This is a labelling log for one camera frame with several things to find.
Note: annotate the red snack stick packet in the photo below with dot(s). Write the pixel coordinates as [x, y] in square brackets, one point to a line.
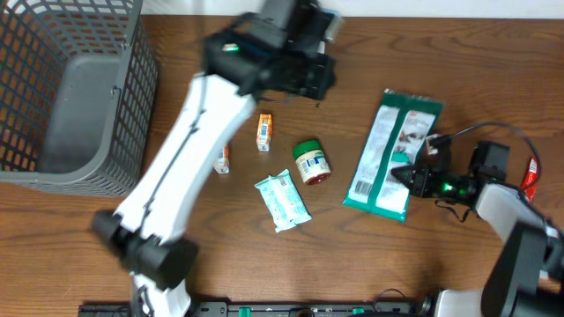
[529, 183]

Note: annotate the green 3M glove package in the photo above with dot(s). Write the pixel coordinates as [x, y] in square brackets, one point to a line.
[396, 138]

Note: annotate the grey plastic mesh basket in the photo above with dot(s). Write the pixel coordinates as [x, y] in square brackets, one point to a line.
[78, 82]

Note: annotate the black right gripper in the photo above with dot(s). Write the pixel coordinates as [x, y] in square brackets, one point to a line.
[420, 186]

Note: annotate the green lid spice jar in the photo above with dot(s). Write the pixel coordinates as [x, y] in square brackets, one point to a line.
[311, 162]

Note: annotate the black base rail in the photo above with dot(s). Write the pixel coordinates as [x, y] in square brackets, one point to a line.
[382, 308]

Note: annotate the mint green wipes pack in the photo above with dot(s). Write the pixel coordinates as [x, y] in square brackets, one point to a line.
[283, 201]

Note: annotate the white barcode scanner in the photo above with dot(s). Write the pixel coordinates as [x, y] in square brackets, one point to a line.
[321, 47]

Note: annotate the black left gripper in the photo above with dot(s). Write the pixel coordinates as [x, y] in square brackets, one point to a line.
[325, 75]

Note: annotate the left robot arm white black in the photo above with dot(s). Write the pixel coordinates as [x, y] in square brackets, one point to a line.
[278, 48]

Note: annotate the orange small carton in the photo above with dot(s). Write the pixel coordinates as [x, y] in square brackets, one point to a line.
[222, 163]
[264, 132]

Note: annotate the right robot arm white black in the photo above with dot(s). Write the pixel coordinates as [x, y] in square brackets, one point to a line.
[532, 245]

